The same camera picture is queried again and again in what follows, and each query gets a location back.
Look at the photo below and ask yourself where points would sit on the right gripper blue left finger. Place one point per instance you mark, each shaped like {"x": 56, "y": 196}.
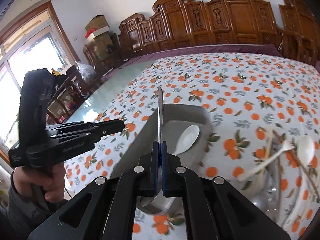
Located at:
{"x": 154, "y": 166}

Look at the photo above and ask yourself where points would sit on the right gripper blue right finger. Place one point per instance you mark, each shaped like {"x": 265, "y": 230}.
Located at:
{"x": 163, "y": 154}

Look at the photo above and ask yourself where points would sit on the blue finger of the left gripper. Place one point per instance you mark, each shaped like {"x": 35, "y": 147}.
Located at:
{"x": 102, "y": 128}

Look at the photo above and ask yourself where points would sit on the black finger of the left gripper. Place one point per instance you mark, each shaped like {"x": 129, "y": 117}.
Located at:
{"x": 77, "y": 143}

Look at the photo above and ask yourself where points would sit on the small white ceramic spoon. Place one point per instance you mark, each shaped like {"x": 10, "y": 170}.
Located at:
{"x": 187, "y": 139}

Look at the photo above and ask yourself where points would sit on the rectangular metal tray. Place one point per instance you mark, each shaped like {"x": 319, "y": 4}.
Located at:
{"x": 177, "y": 118}

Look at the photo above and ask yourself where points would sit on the large metal spoon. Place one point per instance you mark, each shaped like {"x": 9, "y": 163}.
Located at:
{"x": 265, "y": 193}

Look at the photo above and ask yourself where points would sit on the white plastic fork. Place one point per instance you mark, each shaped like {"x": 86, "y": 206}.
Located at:
{"x": 285, "y": 146}

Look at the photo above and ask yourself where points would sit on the person's left forearm sleeve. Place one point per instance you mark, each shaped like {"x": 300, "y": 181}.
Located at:
{"x": 23, "y": 215}

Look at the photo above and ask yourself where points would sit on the person's left hand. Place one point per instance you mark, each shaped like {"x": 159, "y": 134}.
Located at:
{"x": 25, "y": 178}

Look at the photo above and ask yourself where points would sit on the wooden chair with clothes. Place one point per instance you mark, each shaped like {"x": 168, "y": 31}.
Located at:
{"x": 69, "y": 96}

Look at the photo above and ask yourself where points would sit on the white plastic bag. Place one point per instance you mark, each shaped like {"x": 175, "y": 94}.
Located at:
{"x": 86, "y": 71}

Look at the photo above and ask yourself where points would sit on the stacked cardboard boxes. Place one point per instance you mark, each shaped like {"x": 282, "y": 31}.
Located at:
{"x": 97, "y": 32}

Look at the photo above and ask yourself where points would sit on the orange patterned tablecloth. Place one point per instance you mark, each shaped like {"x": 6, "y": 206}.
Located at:
{"x": 245, "y": 94}

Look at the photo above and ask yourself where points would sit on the carved wooden sofa bench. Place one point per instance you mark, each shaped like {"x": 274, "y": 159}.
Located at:
{"x": 188, "y": 23}

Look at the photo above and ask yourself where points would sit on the carved wooden armchair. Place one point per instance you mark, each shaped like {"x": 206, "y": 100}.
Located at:
{"x": 297, "y": 17}

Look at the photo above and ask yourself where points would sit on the window with wooden frame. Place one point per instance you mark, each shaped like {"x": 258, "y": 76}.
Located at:
{"x": 35, "y": 41}

